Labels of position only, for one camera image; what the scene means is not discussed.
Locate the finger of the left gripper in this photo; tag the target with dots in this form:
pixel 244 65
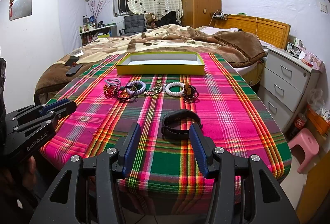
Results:
pixel 52 106
pixel 64 110

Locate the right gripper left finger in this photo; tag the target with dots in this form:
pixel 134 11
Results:
pixel 127 149

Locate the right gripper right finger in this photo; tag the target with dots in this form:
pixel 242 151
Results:
pixel 203 150

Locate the black smartphone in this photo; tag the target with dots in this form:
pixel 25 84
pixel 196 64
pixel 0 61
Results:
pixel 73 70

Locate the pink plaid tablecloth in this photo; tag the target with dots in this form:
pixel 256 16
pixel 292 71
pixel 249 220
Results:
pixel 165 178

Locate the dark phone with red charm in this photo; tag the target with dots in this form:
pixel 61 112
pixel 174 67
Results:
pixel 72 61

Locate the white paper card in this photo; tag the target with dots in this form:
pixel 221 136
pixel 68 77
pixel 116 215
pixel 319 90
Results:
pixel 77 53

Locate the white desk shelf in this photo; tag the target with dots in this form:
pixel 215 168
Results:
pixel 96 33

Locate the yellow shallow box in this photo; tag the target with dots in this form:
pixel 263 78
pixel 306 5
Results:
pixel 160 63

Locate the pink plastic stool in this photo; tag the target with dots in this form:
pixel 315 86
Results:
pixel 308 143

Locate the purple branch vase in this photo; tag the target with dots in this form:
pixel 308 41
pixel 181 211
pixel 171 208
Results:
pixel 96 8

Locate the black office chair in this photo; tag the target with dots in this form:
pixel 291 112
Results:
pixel 133 24

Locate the white drawer nightstand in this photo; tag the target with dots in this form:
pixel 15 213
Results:
pixel 285 85

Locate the brown patterned blanket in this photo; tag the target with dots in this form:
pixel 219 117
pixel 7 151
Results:
pixel 240 49

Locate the window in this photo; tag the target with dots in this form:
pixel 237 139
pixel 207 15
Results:
pixel 120 8

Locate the orange storage box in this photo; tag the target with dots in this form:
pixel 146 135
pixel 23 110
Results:
pixel 319 122

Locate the brown teddy bear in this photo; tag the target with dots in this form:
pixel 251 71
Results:
pixel 151 19

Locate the wooden headboard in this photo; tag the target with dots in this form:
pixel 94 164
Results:
pixel 273 32

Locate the silver wall poster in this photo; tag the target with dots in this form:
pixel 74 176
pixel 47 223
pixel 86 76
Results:
pixel 19 9

